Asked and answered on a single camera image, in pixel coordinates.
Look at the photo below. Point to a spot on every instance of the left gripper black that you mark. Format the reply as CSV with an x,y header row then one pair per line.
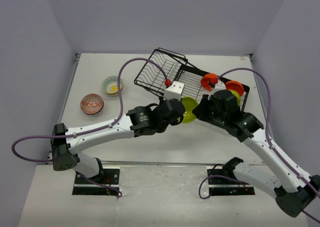
x,y
177,120

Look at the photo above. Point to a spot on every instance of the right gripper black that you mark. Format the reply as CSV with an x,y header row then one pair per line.
x,y
200,110

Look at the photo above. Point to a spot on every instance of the lime green bowl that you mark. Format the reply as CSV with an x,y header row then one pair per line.
x,y
236,94
189,104

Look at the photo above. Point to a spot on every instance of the lime green bowl front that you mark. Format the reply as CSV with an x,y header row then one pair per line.
x,y
236,94

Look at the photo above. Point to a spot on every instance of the yellow sun pattern bowl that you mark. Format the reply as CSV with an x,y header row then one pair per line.
x,y
112,81

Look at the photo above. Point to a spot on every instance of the red diamond pattern bowl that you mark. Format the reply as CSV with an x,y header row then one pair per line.
x,y
91,103

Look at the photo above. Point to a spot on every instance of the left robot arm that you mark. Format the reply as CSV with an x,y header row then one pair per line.
x,y
68,144

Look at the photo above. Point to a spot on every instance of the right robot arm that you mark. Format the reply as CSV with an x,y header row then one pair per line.
x,y
292,187

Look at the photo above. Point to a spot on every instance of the orange bowl rear row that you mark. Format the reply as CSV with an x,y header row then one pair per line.
x,y
209,81

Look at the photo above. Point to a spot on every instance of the orange bowl row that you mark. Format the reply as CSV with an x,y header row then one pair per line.
x,y
235,86
209,81

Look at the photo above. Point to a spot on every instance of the orange bowl front row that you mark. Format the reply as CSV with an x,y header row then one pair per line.
x,y
235,86

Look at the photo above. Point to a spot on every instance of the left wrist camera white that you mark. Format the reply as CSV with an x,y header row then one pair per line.
x,y
174,91

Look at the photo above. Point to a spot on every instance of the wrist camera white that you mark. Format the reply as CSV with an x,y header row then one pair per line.
x,y
219,86
174,91

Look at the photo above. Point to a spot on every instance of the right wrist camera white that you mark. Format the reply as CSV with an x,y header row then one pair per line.
x,y
219,86

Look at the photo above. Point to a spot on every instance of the black wire dish rack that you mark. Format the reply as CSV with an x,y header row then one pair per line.
x,y
165,66

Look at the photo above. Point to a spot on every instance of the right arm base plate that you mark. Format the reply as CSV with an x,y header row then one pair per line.
x,y
223,187

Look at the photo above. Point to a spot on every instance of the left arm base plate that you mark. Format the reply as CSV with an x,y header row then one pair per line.
x,y
106,184

